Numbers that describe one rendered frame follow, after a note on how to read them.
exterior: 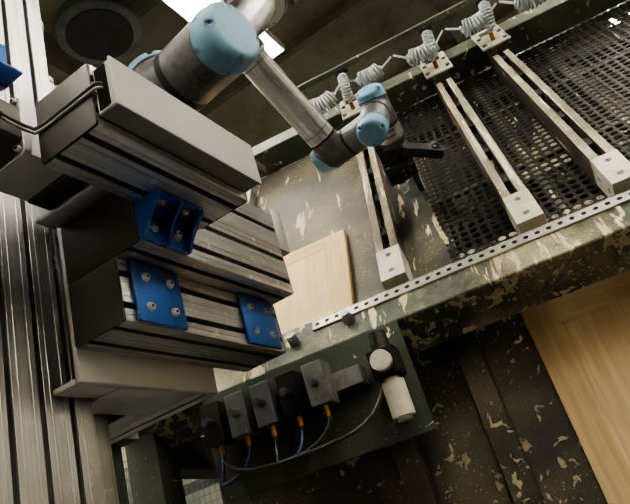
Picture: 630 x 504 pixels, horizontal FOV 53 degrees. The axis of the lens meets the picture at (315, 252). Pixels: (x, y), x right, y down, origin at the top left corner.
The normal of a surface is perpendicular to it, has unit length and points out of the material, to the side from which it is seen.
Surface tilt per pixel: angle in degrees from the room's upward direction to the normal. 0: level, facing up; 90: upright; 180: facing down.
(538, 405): 90
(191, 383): 90
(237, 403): 90
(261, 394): 90
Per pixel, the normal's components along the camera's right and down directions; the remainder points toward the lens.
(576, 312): -0.37, -0.31
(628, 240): 0.02, 0.53
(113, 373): 0.81, -0.44
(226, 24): 0.71, -0.40
